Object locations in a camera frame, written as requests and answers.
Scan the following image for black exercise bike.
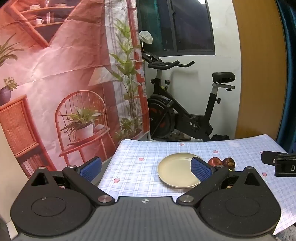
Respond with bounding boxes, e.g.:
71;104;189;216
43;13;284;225
141;51;236;142

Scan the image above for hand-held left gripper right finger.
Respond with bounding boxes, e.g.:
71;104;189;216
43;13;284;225
177;157;264;206

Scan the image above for blue checked tablecloth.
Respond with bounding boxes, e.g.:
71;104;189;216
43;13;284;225
96;134;296;235

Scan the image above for brown sandals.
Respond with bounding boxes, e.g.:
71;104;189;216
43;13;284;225
170;132;192;142

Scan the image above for white cloth cap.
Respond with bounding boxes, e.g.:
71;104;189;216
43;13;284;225
138;30;153;44

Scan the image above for printed backdrop cloth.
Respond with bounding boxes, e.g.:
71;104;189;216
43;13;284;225
0;0;151;179

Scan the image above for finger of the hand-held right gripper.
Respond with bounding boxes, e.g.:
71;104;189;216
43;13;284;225
261;151;289;165

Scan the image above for dark purple mangosteen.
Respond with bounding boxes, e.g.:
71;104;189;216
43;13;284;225
222;157;236;171

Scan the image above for blue curtain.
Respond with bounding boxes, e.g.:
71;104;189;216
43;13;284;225
275;0;296;154

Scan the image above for wooden door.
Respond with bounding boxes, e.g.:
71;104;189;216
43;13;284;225
232;0;288;141

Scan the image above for red apple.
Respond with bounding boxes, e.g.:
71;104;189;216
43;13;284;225
208;157;223;168

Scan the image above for dark window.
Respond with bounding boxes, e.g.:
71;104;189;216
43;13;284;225
136;0;215;56

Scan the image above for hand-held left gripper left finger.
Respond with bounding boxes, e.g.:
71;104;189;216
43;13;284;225
30;157;115;207

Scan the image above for beige round plate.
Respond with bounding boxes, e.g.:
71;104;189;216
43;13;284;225
157;153;204;189

